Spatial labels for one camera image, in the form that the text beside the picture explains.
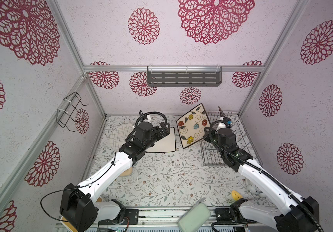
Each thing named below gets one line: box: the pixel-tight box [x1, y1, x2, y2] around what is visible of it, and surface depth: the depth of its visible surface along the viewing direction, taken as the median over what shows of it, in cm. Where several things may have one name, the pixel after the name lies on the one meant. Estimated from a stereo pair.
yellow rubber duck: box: [231, 189, 243, 201], surface depth 81 cm
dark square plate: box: [176, 102, 212, 149], surface depth 85 cm
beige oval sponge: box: [119, 166, 134, 177], surface depth 89 cm
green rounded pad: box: [178, 202, 212, 232], surface depth 73 cm
